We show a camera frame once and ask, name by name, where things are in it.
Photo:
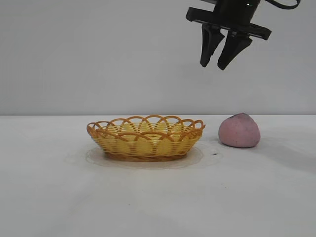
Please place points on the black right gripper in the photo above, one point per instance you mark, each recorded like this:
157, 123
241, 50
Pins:
234, 12

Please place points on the pink peach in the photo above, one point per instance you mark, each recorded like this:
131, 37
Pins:
239, 130

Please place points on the yellow woven wicker basket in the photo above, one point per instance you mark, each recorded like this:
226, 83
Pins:
145, 146

